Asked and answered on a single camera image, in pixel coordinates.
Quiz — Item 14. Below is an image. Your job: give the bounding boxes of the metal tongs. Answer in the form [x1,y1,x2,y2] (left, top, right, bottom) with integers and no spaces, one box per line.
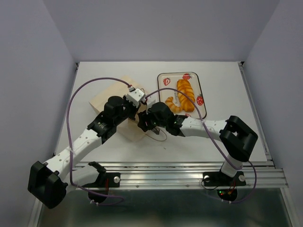
[152,127,160,135]

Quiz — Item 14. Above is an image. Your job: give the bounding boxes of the brown paper bag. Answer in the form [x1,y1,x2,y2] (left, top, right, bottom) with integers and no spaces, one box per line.
[89,75,168,142]

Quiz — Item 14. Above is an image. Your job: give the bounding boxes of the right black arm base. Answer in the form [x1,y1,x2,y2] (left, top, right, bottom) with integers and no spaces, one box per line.
[201,161,247,203]

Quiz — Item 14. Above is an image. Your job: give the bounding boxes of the orange braided fake bread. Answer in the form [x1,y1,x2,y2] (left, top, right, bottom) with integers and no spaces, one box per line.
[177,79,195,113]

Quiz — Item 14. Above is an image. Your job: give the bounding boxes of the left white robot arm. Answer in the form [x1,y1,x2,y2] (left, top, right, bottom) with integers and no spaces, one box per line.
[28,93,142,209]

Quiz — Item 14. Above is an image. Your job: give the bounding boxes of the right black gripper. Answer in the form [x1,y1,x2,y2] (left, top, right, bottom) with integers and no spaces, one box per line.
[137,108,167,131]

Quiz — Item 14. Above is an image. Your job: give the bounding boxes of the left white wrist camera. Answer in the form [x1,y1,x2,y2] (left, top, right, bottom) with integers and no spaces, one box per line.
[126,86,145,107]

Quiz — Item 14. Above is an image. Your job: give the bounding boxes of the fake croissant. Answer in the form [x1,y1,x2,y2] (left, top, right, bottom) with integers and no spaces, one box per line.
[165,96,183,114]

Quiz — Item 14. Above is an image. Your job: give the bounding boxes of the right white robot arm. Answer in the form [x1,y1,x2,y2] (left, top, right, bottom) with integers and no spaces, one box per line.
[138,102,258,184]

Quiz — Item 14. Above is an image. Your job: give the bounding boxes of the aluminium mounting rail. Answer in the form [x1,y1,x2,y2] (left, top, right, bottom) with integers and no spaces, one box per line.
[100,161,288,190]

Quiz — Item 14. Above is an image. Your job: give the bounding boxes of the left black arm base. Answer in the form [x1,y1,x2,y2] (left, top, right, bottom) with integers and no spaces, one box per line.
[82,161,124,206]

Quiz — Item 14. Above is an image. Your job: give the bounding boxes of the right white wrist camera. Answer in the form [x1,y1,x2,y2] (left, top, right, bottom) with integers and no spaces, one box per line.
[144,97,156,113]

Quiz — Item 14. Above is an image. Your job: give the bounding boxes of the strawberry pattern tray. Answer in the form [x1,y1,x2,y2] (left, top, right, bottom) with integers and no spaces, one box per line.
[157,72,207,119]

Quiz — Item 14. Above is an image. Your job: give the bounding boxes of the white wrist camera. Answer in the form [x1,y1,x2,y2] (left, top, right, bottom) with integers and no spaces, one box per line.
[144,97,156,113]
[126,86,145,107]

